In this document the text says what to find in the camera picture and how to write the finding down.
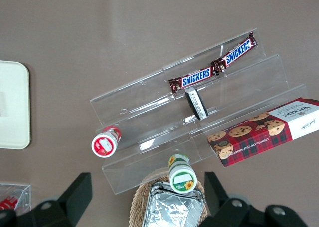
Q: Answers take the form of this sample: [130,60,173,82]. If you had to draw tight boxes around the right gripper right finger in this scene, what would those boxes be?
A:
[196,171,310,227]

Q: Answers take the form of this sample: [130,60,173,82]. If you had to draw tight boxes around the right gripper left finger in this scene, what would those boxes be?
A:
[0,172,94,227]

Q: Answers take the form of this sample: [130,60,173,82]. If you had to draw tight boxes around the oval light wicker basket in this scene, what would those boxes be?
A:
[129,166,209,227]

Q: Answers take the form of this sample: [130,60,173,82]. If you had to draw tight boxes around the beige plastic tray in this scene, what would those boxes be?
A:
[0,60,31,150]

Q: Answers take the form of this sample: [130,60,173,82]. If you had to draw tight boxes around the clear acrylic bottle rack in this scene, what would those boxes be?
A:
[0,182,32,213]

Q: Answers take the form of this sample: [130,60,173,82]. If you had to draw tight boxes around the red cola bottle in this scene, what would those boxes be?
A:
[0,194,21,212]

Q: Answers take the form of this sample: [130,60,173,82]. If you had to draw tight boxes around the green lid cup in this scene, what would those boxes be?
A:
[167,153,198,194]

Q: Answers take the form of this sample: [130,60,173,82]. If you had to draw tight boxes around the stacked foil containers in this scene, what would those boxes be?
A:
[143,181,206,227]

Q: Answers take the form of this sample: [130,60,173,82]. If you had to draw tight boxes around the red lid cup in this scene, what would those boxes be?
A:
[91,125,123,158]

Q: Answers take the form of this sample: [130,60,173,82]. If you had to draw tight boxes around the red tartan cookie box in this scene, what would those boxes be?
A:
[207,97,319,168]

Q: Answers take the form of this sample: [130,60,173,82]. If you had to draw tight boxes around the small black box white edge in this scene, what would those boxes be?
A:
[184,86,209,121]

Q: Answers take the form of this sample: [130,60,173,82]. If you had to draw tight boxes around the clear acrylic step stand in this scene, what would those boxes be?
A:
[89,27,308,196]

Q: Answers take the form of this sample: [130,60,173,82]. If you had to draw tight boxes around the brown Snickers bar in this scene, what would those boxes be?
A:
[210,31,258,74]
[167,67,215,93]

